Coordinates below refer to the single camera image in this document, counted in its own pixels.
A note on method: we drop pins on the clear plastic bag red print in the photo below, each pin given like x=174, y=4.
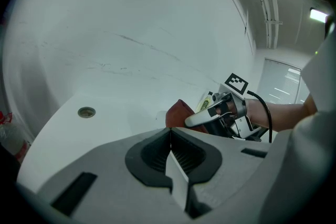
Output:
x=10, y=133

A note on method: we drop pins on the white ceiling pipes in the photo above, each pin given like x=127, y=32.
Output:
x=270, y=8

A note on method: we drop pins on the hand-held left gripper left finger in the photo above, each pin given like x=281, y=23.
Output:
x=105, y=178

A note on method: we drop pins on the grey round table grommet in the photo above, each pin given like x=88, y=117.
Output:
x=86, y=112

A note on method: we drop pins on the ceiling light panel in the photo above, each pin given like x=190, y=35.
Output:
x=319, y=14

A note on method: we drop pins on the person's right forearm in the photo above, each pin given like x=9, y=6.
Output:
x=281, y=115

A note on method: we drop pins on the person's right hand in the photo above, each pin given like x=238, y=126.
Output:
x=227, y=108

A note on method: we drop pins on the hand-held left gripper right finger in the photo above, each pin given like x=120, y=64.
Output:
x=236, y=178

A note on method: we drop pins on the grey window blind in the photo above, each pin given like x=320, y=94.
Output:
x=281, y=81

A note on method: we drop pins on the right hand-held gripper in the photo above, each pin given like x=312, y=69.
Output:
x=237, y=84

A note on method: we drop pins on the yellow oil bottle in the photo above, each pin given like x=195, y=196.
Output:
x=206, y=103

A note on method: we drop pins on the brown knitted cloth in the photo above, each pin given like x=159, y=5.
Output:
x=178, y=115

